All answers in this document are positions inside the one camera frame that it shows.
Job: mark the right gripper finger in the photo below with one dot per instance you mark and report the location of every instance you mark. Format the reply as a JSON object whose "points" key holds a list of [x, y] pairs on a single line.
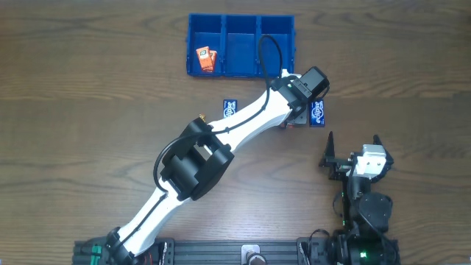
{"points": [[328, 151], [388, 156]]}

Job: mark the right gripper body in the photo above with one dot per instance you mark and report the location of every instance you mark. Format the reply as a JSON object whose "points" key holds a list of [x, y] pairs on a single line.
{"points": [[340, 167]]}

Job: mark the blue candy pack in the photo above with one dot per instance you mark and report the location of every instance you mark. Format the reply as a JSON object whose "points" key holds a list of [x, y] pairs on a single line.
{"points": [[230, 107], [318, 116]]}

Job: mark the orange candy box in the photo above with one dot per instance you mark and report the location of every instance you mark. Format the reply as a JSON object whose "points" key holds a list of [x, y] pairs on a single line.
{"points": [[203, 57], [284, 126], [215, 59]]}

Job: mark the gold candy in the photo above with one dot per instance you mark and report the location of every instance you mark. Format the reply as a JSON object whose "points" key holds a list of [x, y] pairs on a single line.
{"points": [[202, 117]]}

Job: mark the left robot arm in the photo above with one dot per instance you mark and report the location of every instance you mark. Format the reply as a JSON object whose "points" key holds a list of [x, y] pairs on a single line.
{"points": [[254, 114]]}

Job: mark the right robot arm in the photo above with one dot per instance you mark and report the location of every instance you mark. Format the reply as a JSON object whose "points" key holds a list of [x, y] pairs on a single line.
{"points": [[375, 213]]}

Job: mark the blue tray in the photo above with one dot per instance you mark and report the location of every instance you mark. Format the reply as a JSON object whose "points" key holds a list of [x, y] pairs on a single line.
{"points": [[239, 51]]}

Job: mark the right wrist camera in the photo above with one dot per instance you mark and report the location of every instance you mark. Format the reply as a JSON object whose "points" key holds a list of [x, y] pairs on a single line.
{"points": [[369, 160]]}

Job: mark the mounting rail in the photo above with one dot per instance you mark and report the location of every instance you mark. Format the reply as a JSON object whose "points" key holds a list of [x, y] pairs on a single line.
{"points": [[213, 250]]}

